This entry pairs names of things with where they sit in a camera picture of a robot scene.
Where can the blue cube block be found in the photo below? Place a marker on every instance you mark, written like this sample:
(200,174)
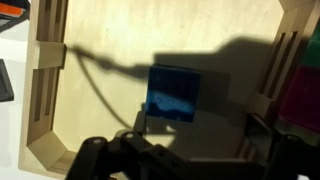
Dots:
(173,93)

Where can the green cube block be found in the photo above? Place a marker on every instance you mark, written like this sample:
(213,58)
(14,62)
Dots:
(314,46)

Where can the shallow wooden box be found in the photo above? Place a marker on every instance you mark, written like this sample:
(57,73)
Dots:
(140,40)

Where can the magenta cube block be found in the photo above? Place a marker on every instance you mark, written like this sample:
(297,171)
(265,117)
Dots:
(301,100)

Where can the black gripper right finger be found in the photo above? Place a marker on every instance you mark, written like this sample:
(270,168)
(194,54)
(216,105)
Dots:
(261,133)

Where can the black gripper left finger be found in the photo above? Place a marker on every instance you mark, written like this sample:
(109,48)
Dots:
(140,122)

